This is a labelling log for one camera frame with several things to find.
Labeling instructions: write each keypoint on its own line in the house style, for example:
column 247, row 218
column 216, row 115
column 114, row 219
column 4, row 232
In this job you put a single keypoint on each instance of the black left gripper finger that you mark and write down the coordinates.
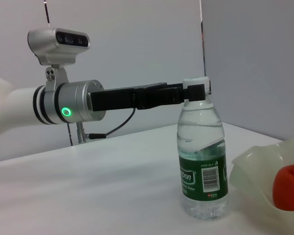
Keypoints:
column 210, row 86

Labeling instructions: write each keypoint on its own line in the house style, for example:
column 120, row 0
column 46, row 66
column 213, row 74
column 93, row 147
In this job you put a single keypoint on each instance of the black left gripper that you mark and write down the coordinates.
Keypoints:
column 117, row 99

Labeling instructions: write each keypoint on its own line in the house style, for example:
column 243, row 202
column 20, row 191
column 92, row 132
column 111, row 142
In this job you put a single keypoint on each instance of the clear green-label water bottle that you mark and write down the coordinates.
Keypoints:
column 201, row 147

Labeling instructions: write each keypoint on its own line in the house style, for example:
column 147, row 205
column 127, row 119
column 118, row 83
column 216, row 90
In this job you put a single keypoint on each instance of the orange fruit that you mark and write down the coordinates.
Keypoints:
column 289, row 188

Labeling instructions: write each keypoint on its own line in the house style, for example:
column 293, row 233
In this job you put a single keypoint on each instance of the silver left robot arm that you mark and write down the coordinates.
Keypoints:
column 22, row 107

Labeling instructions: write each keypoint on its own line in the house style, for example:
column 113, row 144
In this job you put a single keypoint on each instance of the pale green wavy fruit plate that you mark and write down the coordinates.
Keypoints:
column 254, row 166

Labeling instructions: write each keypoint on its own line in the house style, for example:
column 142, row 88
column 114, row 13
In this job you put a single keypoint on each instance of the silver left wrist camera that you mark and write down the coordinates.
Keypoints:
column 54, row 46

